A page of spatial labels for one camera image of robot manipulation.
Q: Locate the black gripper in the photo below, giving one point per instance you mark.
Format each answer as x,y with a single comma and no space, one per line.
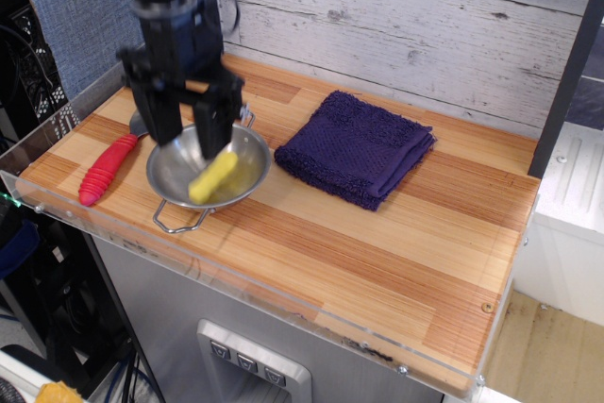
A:
177,47

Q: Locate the yellow toy squash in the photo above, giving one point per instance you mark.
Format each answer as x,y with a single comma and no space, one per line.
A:
201,188

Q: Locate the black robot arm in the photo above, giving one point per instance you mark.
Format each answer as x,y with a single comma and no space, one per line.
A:
181,64

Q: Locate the steel colander bowl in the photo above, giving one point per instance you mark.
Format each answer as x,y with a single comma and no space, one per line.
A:
170,170

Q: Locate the purple folded towel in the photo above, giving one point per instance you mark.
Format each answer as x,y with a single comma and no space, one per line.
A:
355,150

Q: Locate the stainless steel cabinet front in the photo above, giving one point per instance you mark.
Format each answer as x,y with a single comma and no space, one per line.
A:
163,305

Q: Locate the silver dispenser button panel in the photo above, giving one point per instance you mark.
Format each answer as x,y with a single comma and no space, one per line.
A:
241,370

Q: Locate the white appliance side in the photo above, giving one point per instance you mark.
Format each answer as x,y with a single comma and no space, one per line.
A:
560,262

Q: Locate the red handled metal spoon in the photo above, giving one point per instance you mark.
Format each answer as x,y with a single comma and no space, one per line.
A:
105,168

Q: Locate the clear acrylic guard rail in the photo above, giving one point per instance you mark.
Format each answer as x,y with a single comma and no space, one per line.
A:
416,285

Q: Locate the dark grey right post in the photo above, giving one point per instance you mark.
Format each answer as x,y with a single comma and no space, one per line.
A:
580,52

